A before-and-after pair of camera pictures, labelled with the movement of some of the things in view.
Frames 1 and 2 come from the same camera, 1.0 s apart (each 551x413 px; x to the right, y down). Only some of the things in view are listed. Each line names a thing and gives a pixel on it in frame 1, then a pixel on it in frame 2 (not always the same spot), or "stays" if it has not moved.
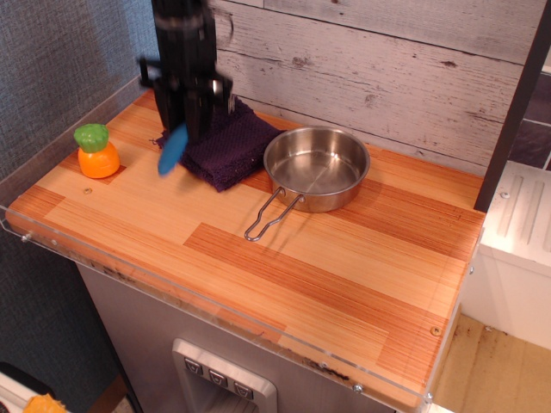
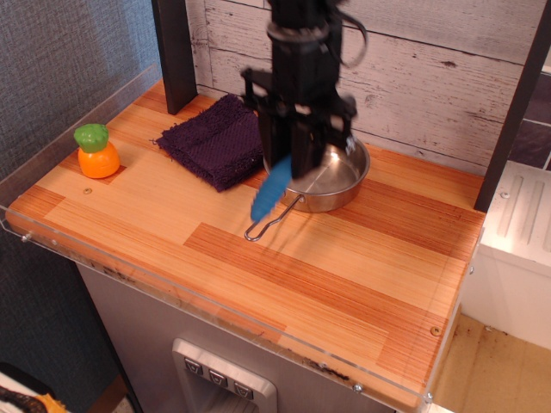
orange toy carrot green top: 96,157 stays
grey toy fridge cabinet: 181,358 stays
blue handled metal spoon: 174,148 -> 272,189
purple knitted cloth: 232,148 stays
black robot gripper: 188,85 -> 305,72
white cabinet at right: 510,286 stays
